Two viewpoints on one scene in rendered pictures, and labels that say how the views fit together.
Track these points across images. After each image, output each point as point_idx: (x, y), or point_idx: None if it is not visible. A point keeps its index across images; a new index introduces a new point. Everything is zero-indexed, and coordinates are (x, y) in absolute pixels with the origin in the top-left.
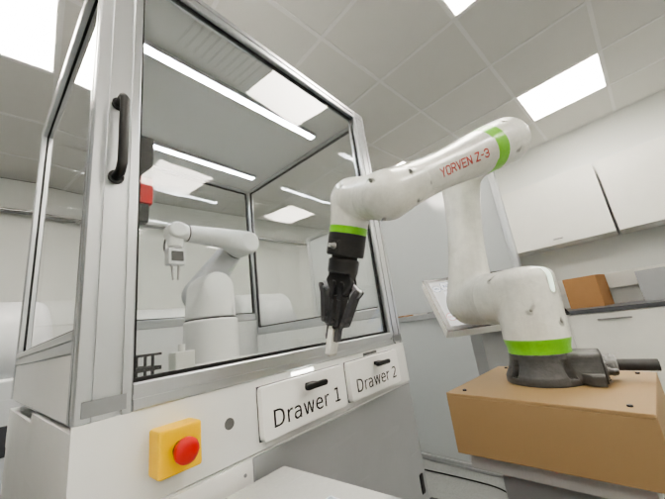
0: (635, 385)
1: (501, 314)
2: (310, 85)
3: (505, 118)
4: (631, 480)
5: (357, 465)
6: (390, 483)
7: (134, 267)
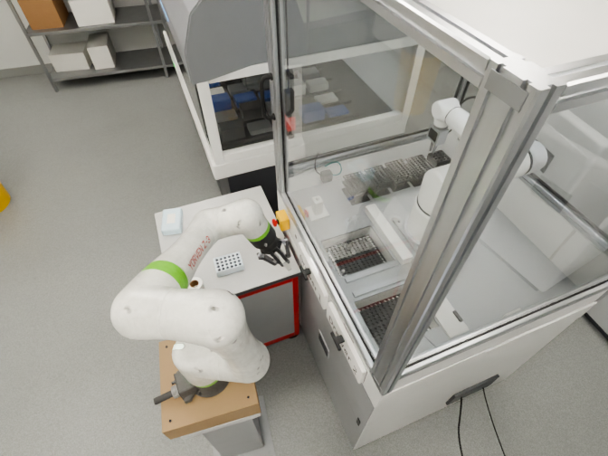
0: (168, 386)
1: None
2: (371, 5)
3: (123, 289)
4: None
5: (327, 332)
6: (340, 372)
7: (280, 157)
